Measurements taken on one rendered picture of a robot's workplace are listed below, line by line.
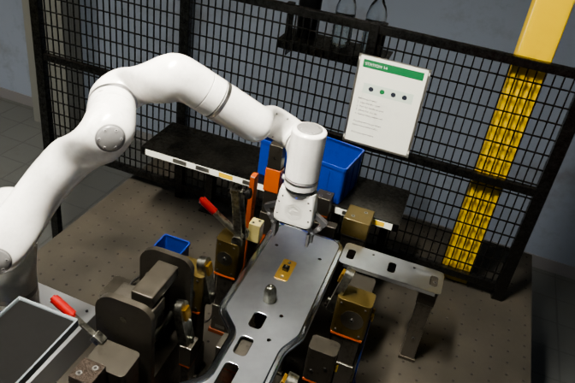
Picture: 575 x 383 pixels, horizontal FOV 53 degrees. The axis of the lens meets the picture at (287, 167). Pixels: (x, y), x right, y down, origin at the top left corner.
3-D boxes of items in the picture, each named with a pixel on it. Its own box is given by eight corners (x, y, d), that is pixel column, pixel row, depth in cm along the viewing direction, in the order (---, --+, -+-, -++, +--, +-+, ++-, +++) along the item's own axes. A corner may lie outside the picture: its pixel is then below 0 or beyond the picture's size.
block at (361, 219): (346, 314, 187) (370, 225, 169) (323, 305, 189) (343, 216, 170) (352, 298, 194) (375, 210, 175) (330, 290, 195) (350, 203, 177)
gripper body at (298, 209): (275, 184, 140) (270, 221, 145) (316, 197, 137) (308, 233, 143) (286, 170, 146) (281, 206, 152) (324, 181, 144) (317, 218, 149)
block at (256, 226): (247, 321, 179) (260, 226, 160) (237, 316, 180) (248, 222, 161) (251, 313, 182) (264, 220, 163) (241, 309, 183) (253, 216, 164)
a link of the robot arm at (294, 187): (278, 178, 138) (276, 189, 140) (312, 189, 136) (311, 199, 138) (289, 162, 145) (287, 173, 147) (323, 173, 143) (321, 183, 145)
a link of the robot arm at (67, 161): (15, 244, 140) (2, 292, 127) (-33, 220, 133) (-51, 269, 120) (149, 103, 127) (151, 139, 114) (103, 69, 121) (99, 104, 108)
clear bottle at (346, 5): (346, 50, 186) (358, -13, 176) (327, 44, 188) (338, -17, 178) (351, 44, 192) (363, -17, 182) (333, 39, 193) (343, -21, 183)
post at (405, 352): (413, 362, 173) (439, 291, 158) (397, 357, 174) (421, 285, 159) (416, 351, 177) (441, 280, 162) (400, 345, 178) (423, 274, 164)
